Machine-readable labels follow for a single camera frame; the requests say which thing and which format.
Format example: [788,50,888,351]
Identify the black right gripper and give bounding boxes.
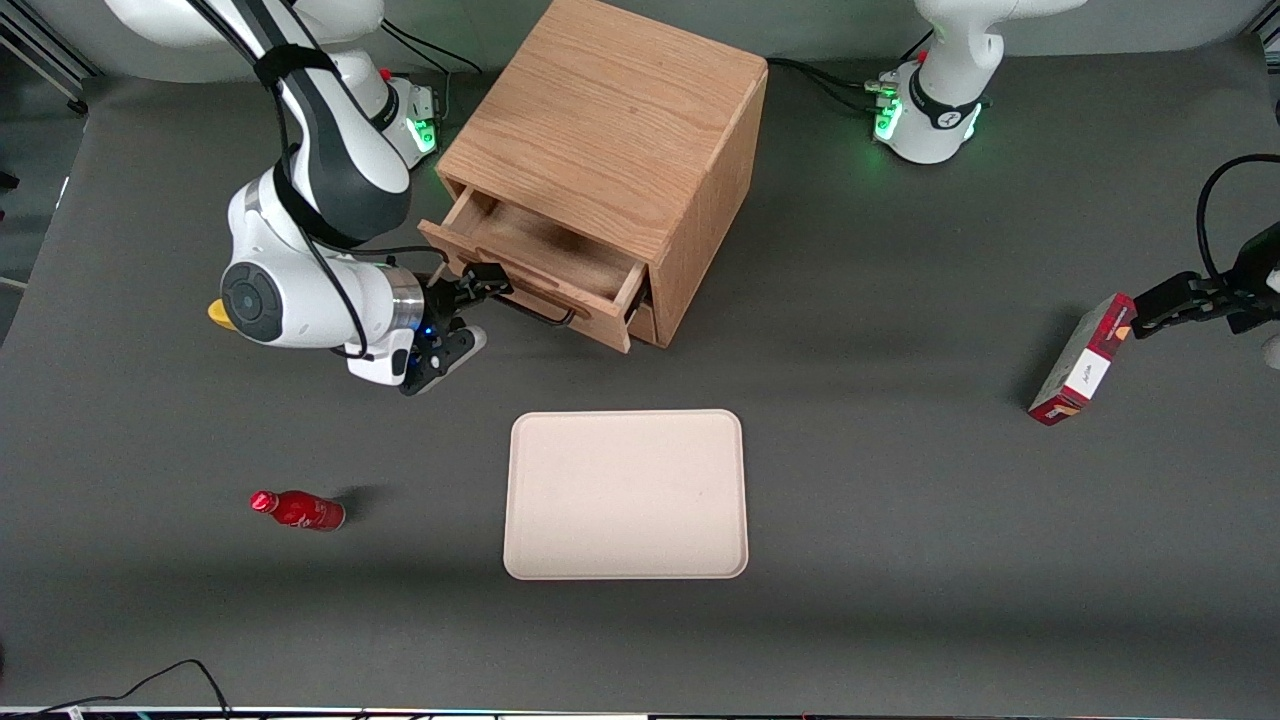
[420,262,515,336]

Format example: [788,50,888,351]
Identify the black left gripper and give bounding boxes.
[1132,222,1280,342]

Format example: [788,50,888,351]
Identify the black metal drawer handle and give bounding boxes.
[488,292,592,330]

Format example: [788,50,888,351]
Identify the oak wooden drawer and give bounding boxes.
[417,187,650,355]

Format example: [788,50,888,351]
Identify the red and white box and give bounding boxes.
[1028,292,1139,428]

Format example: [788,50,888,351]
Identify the oak wooden cabinet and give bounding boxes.
[437,0,769,348]

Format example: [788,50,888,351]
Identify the beige rectangular tray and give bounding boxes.
[502,409,750,581]

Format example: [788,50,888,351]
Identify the red bottle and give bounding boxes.
[249,489,347,532]

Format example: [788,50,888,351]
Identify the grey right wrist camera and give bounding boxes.
[399,324,489,397]

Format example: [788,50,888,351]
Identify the black looped gripper cable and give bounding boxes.
[1196,154,1280,283]

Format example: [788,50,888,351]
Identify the black cable along right arm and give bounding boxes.
[188,0,449,359]

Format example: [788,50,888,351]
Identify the black right arm base cables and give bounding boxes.
[380,20,485,79]

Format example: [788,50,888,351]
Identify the black arm base cables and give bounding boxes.
[767,56,901,117]
[380,20,485,79]

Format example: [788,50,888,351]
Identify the black left arm base cables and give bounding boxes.
[767,56,901,117]

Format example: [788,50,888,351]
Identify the aluminium frame rail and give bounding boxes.
[0,8,103,117]

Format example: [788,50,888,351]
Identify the thin black cable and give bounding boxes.
[0,659,233,720]

